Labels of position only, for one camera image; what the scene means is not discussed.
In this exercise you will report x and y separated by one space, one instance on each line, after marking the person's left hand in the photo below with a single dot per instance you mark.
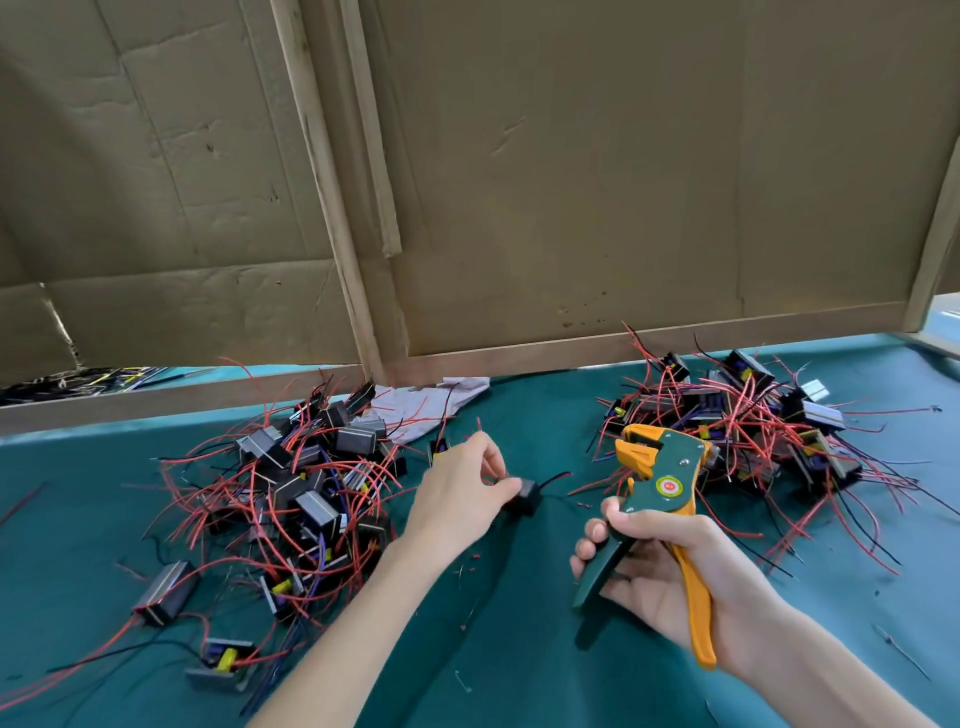
458 503

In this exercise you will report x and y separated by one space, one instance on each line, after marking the person's right hand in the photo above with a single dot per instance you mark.
690 578

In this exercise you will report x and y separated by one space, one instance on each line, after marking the person's left forearm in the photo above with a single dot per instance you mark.
353 653

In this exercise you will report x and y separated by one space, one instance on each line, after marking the person's right forearm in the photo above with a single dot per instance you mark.
840 675

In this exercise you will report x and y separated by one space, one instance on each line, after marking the crumpled grey plastic bag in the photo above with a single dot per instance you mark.
428 405

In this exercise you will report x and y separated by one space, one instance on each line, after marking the flat grey board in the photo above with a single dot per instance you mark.
941 330

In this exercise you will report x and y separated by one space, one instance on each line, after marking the thin wooden strip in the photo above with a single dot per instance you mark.
371 128

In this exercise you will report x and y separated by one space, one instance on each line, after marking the smooth brown cardboard panel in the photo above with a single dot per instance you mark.
660 150

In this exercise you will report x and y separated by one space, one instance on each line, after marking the creased brown cardboard panel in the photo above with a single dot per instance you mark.
135 150

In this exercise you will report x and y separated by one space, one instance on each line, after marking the long wooden bottom rail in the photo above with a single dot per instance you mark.
660 342

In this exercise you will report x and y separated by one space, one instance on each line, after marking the short wooden bottom rail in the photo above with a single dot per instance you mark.
150 402

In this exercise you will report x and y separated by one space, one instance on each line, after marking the wide wooden post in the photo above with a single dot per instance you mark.
326 180

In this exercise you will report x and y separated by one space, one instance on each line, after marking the wooden corner post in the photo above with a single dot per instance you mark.
933 255

